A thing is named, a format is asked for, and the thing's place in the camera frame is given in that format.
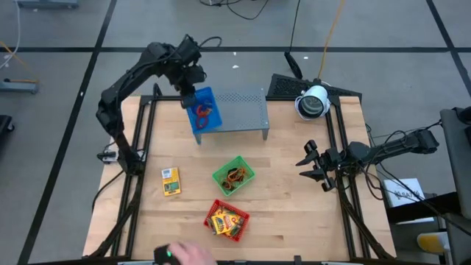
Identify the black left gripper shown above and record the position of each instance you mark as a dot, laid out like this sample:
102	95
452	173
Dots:
189	75

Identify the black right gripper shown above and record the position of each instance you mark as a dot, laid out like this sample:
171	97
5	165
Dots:
327	162

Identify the blue plastic basket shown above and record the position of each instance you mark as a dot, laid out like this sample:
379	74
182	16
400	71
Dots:
211	99

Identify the green plastic basket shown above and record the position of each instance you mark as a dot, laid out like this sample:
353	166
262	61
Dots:
243	163

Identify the small yellow green crayon box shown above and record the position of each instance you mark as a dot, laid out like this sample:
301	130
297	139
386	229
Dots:
171	182

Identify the red plastic basket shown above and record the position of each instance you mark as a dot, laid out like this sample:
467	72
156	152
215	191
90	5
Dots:
235	210

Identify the yellow orange crayon box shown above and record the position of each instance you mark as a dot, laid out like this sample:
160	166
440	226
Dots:
224	211

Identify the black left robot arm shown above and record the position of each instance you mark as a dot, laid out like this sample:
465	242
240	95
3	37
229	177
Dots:
121	88

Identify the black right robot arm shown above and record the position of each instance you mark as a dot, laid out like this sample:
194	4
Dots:
390	149

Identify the black desk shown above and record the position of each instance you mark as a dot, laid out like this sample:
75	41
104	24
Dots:
412	215

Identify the grey perforated metal shelf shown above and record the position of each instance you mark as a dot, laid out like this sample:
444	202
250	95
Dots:
246	110

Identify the black loop band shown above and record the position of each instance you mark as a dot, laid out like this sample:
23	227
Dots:
232	170

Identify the black mesh panel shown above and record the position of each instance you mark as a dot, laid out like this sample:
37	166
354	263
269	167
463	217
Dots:
283	86

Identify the white cardboard box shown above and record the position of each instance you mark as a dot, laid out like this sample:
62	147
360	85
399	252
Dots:
401	189

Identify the yellow container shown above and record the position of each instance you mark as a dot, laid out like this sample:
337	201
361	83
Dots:
430	243

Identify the person's hand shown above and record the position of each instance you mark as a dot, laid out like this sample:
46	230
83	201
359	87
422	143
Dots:
195	254

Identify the grey cabinet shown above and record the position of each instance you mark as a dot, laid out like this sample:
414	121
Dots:
456	165

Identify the black handheld device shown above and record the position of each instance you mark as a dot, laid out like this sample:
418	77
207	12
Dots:
163	255

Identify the grey floor base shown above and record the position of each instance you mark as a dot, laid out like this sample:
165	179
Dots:
18	87

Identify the grey floor object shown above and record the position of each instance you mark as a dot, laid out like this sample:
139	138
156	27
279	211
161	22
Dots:
48	3

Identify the black floor object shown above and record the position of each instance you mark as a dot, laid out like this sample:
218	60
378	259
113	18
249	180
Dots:
5	123

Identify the black table frame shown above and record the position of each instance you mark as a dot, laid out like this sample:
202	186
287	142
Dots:
173	98

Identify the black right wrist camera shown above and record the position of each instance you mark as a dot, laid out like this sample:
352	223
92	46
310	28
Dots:
333	157

